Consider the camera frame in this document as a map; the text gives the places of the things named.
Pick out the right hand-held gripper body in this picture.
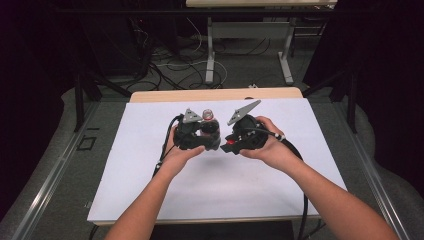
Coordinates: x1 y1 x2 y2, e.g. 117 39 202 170
227 99 269 152

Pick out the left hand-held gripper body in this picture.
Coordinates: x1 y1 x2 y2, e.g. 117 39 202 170
173 108 205 151

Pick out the dark cola bottle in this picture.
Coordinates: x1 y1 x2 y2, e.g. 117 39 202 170
199 108 222 151

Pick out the person's left hand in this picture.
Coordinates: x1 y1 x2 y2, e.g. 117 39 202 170
160 124 206 178

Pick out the person's right hand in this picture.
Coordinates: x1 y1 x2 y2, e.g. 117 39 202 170
239 115 301 173

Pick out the light wooden table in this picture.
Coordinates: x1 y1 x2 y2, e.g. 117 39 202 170
99 87 349 225

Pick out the white board sheet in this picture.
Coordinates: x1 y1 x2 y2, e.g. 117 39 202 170
87 98 348 223

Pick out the black panel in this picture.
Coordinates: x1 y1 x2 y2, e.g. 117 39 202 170
149 220 296 240

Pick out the white-legged desk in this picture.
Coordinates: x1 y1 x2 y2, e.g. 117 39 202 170
185 0 338 86

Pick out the black metal stand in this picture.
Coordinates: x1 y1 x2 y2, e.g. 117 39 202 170
302 64 358 134
73 64 133 133

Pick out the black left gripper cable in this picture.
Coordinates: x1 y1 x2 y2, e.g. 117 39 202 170
152 113 185 178

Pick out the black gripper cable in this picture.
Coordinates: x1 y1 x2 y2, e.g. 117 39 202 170
152 113 185 178
245 126 309 240

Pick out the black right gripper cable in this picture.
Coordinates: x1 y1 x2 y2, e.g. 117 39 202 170
245 126 309 240

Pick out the white floor cable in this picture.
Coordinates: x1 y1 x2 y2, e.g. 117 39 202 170
156 16 228 88

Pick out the tangle of black floor cables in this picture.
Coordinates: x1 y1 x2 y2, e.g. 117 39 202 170
128 16 271 92

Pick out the metal floor rail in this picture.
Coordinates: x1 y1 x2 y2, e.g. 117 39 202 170
328 99 412 240
11 99 101 240

